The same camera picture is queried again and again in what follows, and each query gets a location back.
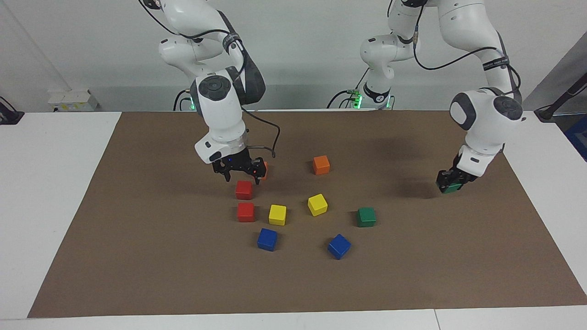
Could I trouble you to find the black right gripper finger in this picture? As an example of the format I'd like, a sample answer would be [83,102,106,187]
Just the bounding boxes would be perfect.
[212,161,232,182]
[250,159,267,185]

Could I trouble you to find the blue wooden cube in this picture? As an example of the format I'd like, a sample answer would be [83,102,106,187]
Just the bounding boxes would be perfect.
[327,234,352,260]
[257,228,278,252]

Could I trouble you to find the black right arm gripper cable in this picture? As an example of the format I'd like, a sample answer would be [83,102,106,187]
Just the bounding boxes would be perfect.
[241,105,280,159]

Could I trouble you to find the black left arm gripper cable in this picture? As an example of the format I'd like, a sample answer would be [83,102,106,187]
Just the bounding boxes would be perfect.
[413,27,522,92]

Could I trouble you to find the black clamp mount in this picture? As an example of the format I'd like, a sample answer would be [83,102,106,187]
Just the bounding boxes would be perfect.
[0,95,25,125]

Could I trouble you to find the white power strip box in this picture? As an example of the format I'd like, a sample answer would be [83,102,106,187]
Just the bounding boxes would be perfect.
[47,89,98,112]

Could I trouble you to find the black stand with pole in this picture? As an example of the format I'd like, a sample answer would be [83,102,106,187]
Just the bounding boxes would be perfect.
[534,72,587,122]

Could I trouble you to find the brown table mat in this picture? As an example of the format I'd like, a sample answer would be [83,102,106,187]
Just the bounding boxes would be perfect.
[27,109,587,319]

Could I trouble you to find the blue crate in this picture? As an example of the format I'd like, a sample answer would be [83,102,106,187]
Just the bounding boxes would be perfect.
[563,114,587,162]

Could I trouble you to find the black arm gripper cable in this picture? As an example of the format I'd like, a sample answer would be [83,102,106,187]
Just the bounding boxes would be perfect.
[413,27,522,92]
[241,105,280,159]

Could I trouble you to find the yellow wooden cube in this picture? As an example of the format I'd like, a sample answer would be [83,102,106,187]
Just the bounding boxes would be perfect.
[307,193,329,217]
[268,204,287,226]

